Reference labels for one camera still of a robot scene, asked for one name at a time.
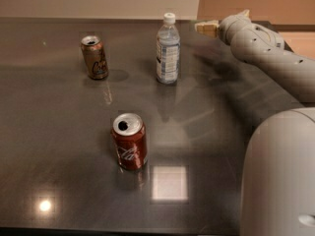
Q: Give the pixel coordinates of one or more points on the orange brown soda can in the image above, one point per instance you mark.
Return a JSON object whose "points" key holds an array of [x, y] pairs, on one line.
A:
{"points": [[94, 57]]}

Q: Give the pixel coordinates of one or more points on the red coke can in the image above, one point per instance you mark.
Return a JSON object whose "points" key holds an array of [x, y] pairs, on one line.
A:
{"points": [[129, 135]]}

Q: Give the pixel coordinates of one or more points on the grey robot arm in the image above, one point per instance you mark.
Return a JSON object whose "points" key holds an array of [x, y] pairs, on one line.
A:
{"points": [[278, 180]]}

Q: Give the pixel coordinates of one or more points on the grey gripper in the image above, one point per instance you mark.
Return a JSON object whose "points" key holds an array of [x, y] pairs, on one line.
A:
{"points": [[225, 27]]}

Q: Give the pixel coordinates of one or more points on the clear blue plastic water bottle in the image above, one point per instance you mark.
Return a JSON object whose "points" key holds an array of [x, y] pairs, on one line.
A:
{"points": [[168, 50]]}

